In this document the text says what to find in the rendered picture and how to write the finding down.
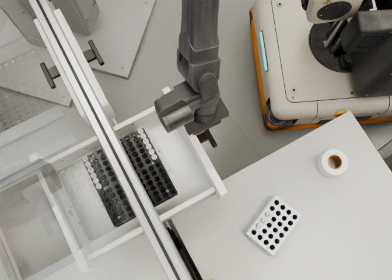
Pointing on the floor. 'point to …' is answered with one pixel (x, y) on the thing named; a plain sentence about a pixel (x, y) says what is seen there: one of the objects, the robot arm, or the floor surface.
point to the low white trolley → (374, 247)
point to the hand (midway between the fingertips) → (200, 124)
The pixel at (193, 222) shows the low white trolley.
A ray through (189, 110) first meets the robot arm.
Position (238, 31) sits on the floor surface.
